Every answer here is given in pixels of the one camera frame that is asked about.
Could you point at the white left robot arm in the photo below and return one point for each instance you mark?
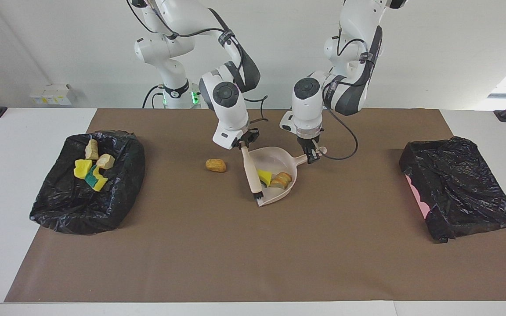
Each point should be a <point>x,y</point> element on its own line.
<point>308,109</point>

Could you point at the beige hand brush black bristles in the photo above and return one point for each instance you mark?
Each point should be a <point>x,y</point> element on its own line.
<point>251,169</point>

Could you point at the pink plastic bin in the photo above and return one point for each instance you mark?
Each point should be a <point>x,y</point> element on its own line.
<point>417,197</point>

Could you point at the white wall socket box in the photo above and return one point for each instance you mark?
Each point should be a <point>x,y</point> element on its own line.
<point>55,94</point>

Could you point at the large pale sponge chunk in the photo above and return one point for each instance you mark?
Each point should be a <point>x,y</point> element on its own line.
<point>91,149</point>

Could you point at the brown oval sponge lump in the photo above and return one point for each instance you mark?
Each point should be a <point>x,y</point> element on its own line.
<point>216,165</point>

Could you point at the beige plastic dustpan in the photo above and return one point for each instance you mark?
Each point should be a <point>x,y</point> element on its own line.
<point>279,160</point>

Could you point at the brown paper table mat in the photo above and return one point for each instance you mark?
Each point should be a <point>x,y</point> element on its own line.
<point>253,263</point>

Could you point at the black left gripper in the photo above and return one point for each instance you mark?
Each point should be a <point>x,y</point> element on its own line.
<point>310,141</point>

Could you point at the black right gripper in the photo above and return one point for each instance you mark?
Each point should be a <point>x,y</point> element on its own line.
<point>248,136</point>

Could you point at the yellow green-backed sponge piece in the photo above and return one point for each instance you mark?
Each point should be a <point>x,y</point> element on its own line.
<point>99,183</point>

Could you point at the black plastic trash bag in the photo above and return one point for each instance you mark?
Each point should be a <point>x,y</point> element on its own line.
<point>459,184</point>
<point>86,206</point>

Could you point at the orange white striped sponge piece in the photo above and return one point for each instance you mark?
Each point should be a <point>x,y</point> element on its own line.
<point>106,161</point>

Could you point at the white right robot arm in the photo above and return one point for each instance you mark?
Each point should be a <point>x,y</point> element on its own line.
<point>229,114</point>

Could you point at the pale ridged sponge piece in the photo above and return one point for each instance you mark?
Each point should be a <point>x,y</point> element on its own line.
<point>281,180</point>

